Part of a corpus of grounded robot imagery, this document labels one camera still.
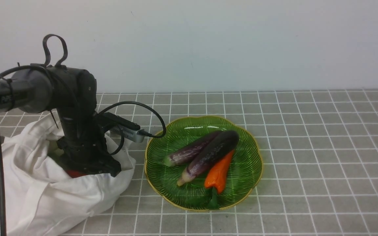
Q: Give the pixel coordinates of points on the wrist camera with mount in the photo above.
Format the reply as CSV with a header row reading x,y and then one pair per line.
x,y
120,126

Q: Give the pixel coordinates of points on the green glass leaf plate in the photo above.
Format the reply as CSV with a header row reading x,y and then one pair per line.
x,y
244,173

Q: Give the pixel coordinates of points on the dark purple eggplant front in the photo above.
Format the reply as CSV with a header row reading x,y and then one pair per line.
x,y
213,152

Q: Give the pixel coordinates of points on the red bell pepper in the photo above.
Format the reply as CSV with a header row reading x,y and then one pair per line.
x,y
74,173

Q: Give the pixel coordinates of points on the purple eggplant rear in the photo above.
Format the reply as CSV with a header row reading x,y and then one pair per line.
x,y
187,153

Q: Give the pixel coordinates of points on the orange pepper green stem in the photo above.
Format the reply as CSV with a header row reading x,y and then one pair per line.
x,y
215,181

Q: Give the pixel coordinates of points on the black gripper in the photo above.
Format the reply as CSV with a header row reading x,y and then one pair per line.
x,y
89,156

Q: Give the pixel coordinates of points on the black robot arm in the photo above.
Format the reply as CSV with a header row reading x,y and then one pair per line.
x,y
72,93

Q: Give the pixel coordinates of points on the white cloth bag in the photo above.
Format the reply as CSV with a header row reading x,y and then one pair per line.
x,y
41,198

